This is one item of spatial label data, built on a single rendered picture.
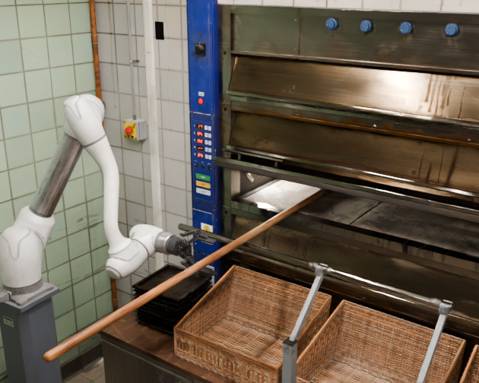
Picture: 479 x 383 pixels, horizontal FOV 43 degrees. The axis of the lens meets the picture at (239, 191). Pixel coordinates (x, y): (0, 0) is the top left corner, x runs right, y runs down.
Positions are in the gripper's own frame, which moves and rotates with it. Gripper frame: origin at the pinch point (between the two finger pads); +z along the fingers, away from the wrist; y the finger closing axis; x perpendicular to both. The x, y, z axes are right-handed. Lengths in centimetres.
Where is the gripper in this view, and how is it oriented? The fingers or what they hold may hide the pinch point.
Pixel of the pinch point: (212, 257)
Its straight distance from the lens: 239.6
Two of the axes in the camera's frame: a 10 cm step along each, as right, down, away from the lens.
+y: 0.0, 9.4, 3.3
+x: -5.7, 2.7, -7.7
